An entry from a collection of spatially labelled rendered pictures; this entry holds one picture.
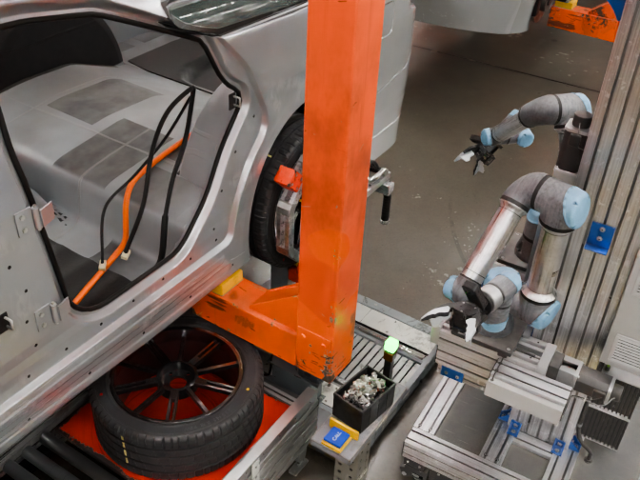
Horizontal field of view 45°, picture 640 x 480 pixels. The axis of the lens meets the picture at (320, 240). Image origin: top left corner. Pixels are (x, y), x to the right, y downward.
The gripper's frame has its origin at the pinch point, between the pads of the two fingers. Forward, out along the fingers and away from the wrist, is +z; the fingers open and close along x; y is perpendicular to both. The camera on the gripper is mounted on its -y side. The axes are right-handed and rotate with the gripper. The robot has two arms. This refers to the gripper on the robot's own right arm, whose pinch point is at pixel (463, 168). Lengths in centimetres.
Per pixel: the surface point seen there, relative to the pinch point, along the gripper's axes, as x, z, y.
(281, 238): -72, 60, 27
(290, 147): -87, 30, 12
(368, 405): -50, 67, 102
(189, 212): -114, 67, 29
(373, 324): 15, 86, 18
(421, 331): 31, 72, 29
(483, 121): 158, 4, -181
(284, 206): -82, 47, 27
